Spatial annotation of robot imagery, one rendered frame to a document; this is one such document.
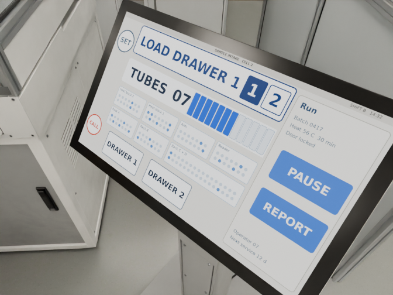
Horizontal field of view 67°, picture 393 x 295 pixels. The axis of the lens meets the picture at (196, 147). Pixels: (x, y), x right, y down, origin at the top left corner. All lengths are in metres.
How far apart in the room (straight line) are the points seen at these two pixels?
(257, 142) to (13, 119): 0.70
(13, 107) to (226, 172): 0.63
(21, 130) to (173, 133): 0.57
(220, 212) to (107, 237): 1.21
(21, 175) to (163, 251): 0.75
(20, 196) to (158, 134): 0.84
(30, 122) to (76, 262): 0.86
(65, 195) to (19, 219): 0.29
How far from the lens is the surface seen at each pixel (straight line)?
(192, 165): 0.47
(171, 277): 1.46
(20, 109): 0.91
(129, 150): 0.55
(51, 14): 1.16
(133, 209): 1.68
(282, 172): 0.43
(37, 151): 1.03
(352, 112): 0.42
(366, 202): 0.42
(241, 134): 0.44
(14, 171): 1.15
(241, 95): 0.45
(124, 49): 0.59
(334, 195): 0.42
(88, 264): 1.59
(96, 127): 0.61
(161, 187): 0.51
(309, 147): 0.42
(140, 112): 0.54
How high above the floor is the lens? 1.41
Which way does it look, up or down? 47 degrees down
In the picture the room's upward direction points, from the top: 1 degrees clockwise
